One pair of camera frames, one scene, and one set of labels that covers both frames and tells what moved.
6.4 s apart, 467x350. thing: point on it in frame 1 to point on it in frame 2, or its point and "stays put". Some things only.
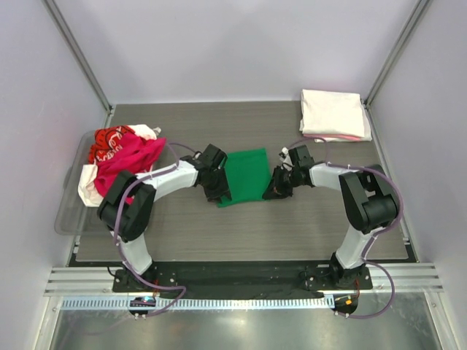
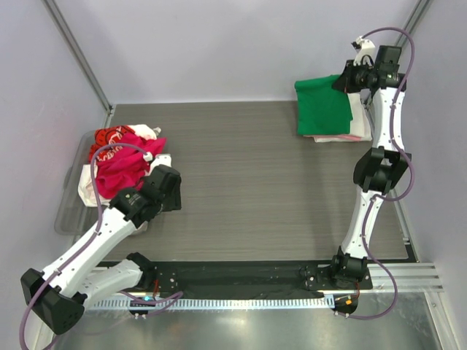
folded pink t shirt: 341,137 stays put
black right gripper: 276,190 to 344,84
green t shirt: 248,176 to 321,109
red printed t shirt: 107,143 stays put
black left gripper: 222,189 to 174,201
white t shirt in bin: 88,195 stays put
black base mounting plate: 241,278 stays put
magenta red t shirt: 136,155 stays put
